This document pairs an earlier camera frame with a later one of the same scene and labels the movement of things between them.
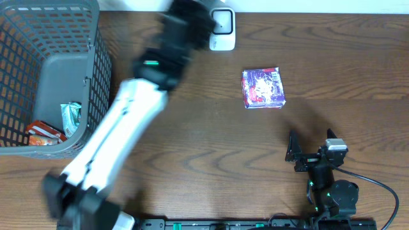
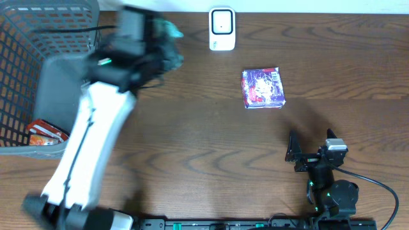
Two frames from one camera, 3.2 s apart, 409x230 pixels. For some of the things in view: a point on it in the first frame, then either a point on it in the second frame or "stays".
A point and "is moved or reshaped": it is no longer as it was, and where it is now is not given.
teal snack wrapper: (71, 115) is moved or reshaped
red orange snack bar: (40, 128) stays
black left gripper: (196, 11) -> (167, 55)
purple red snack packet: (262, 88) stays
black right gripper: (294, 154) stays
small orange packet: (41, 140) stays
